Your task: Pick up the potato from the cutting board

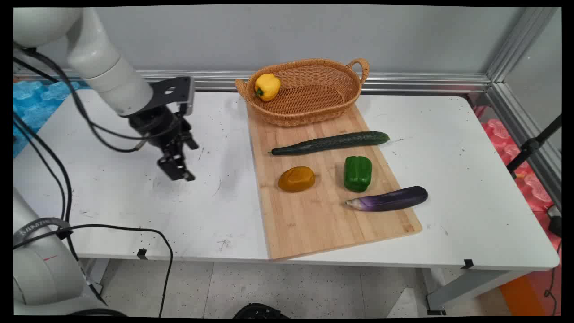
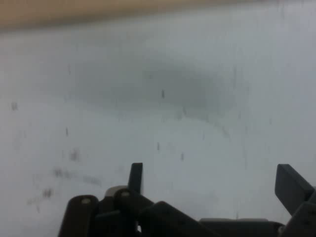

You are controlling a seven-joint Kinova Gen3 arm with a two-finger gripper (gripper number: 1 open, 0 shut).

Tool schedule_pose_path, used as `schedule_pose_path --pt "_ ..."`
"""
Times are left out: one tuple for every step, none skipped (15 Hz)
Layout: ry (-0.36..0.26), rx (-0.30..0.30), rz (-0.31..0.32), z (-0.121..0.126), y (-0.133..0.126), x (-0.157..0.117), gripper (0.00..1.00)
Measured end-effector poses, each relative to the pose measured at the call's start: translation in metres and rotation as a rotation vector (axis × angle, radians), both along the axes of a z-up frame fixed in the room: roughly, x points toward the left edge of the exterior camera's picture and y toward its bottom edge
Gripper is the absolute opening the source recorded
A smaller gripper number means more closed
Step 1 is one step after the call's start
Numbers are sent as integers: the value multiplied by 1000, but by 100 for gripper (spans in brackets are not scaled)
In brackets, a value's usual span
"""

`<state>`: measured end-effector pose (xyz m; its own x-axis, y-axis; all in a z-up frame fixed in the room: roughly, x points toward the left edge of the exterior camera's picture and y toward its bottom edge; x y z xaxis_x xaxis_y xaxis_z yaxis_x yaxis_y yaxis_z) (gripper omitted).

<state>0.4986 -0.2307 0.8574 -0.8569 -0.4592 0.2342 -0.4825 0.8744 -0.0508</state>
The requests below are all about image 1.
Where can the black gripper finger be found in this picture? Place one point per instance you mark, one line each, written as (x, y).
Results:
(190, 142)
(175, 169)

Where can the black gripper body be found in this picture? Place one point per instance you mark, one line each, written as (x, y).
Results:
(154, 123)

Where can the yellow bell pepper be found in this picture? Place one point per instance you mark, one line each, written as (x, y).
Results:
(267, 86)

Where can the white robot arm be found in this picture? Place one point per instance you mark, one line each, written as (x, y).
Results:
(98, 67)

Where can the black tape mark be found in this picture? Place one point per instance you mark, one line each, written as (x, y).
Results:
(467, 264)
(142, 254)

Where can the blue foam mat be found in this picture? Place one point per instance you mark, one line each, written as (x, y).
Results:
(36, 101)

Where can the woven wicker basket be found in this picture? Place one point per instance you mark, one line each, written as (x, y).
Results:
(309, 96)

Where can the dark green cucumber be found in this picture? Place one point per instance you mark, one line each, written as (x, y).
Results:
(332, 142)

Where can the wooden cutting board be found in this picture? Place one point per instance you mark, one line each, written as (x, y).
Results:
(323, 215)

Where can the black round floor object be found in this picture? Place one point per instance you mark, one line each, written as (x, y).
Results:
(260, 311)

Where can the green bell pepper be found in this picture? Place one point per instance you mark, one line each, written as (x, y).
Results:
(358, 173)

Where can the purple eggplant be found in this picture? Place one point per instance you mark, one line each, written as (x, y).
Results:
(390, 199)

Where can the grey table leg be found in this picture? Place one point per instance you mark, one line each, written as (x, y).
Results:
(471, 287)

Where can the black tripod stand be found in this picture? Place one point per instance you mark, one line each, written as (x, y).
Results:
(531, 146)

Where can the pink foam mat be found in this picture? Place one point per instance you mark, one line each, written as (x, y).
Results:
(533, 188)

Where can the orange floor mat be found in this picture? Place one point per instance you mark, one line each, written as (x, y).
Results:
(522, 296)

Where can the black small device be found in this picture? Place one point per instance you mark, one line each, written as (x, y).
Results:
(555, 222)

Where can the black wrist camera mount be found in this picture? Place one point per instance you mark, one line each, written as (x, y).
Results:
(172, 92)

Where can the aluminium frame rail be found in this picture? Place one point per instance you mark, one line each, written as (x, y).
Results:
(403, 82)
(524, 130)

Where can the aluminium frame post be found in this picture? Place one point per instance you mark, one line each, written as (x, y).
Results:
(515, 42)

